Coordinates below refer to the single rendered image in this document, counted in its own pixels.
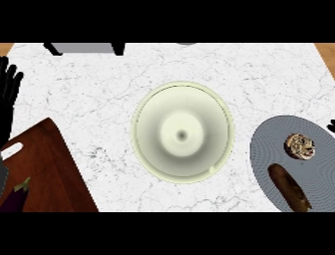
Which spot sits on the brown cupcake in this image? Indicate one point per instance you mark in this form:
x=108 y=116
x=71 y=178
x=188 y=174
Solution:
x=300 y=146

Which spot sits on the grey round placemat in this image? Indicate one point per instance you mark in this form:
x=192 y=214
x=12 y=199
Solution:
x=318 y=179

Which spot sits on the pale green bowl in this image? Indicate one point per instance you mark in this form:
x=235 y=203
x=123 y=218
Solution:
x=182 y=132

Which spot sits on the brown bread loaf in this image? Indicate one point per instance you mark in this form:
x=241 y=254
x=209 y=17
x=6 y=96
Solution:
x=289 y=187

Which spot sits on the dark wooden cutting board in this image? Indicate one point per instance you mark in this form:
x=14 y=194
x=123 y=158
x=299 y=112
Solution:
x=54 y=179

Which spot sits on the purple eggplant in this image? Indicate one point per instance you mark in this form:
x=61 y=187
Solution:
x=15 y=199

